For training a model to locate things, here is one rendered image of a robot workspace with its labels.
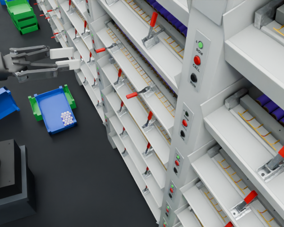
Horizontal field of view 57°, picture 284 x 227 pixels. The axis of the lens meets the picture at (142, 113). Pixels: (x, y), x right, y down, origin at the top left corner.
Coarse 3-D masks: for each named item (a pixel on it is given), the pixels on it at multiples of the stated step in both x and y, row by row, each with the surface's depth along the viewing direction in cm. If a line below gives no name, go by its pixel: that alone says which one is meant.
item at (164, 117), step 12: (96, 24) 107; (108, 36) 106; (120, 60) 97; (132, 60) 95; (144, 60) 94; (132, 72) 92; (132, 84) 94; (144, 84) 88; (144, 96) 85; (156, 96) 84; (156, 108) 82; (168, 108) 80; (168, 120) 78; (168, 132) 76
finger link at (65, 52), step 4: (60, 48) 78; (64, 48) 78; (68, 48) 78; (72, 48) 79; (52, 52) 77; (56, 52) 77; (60, 52) 78; (64, 52) 79; (68, 52) 79; (72, 52) 80; (52, 56) 78; (56, 56) 78; (60, 56) 79; (64, 56) 80; (68, 56) 80; (72, 56) 81
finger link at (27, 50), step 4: (12, 48) 74; (16, 48) 74; (20, 48) 75; (24, 48) 75; (28, 48) 75; (32, 48) 76; (36, 48) 76; (40, 48) 77; (44, 48) 77; (20, 52) 74; (24, 52) 75; (28, 52) 76
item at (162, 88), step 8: (112, 24) 106; (120, 40) 99; (128, 48) 96; (136, 56) 92; (144, 64) 89; (152, 72) 86; (152, 80) 85; (160, 88) 82; (168, 96) 80; (176, 104) 77
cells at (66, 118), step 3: (63, 114) 185; (66, 114) 185; (69, 114) 185; (63, 117) 184; (66, 117) 184; (69, 117) 185; (72, 117) 185; (63, 120) 183; (66, 120) 184; (69, 120) 186; (72, 120) 184; (63, 123) 188; (66, 123) 184; (69, 123) 183; (72, 123) 186
